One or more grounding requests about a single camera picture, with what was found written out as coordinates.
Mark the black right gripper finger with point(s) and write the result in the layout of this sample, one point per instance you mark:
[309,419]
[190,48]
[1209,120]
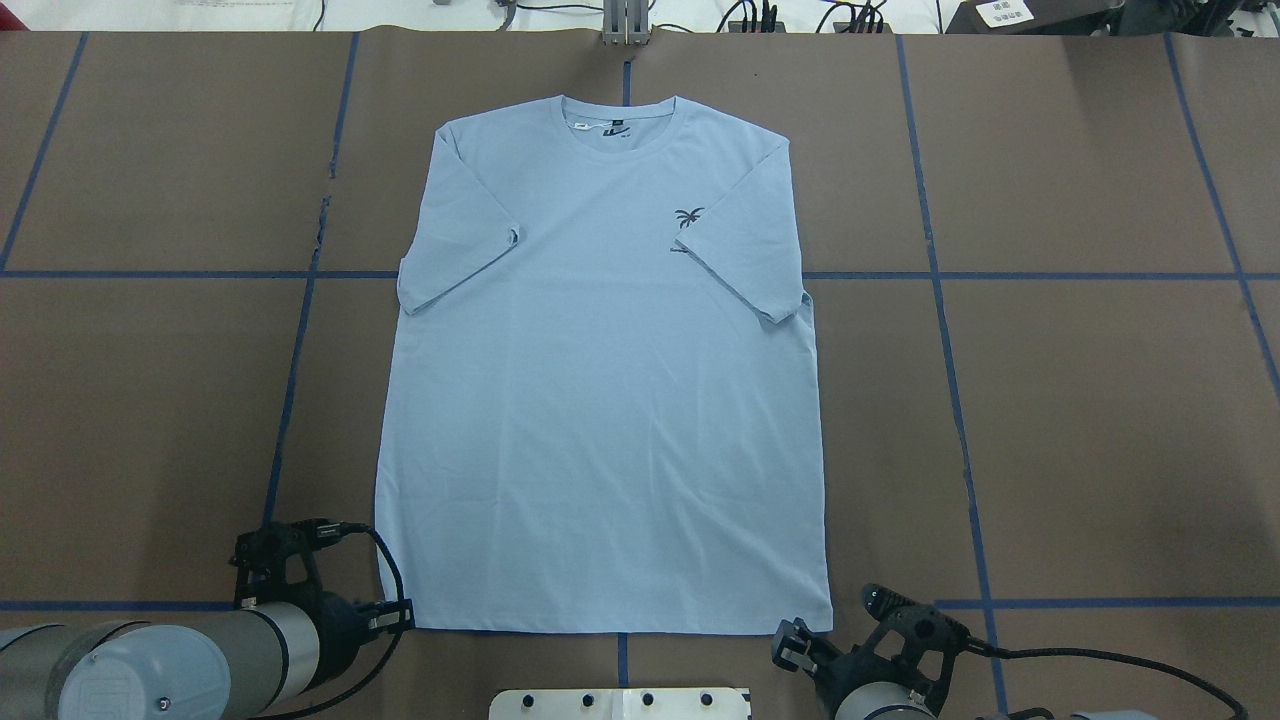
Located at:
[797,649]

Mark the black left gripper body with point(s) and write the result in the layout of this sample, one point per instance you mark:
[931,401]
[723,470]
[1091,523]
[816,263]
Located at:
[343,622]

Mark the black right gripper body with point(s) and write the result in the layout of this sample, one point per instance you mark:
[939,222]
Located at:
[838,672]

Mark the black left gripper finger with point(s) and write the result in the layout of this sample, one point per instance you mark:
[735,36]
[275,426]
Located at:
[390,616]

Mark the light blue t-shirt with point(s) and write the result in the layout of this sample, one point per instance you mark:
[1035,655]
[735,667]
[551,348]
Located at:
[603,409]

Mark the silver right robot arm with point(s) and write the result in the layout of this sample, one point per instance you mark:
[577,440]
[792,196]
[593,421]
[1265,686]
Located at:
[902,671]

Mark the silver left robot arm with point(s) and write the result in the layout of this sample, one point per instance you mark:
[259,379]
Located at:
[239,664]

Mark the black box with label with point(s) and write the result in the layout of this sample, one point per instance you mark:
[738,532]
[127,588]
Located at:
[1027,18]

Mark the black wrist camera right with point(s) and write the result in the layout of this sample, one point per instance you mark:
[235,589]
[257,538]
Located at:
[922,628]

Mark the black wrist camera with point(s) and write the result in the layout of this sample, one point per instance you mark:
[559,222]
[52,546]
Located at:
[277,562]
[922,628]

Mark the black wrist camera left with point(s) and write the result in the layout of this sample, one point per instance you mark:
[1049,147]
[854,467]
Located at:
[277,562]

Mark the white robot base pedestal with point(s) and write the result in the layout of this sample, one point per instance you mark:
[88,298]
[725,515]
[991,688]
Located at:
[623,703]

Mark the aluminium frame post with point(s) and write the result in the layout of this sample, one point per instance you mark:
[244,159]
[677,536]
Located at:
[626,22]

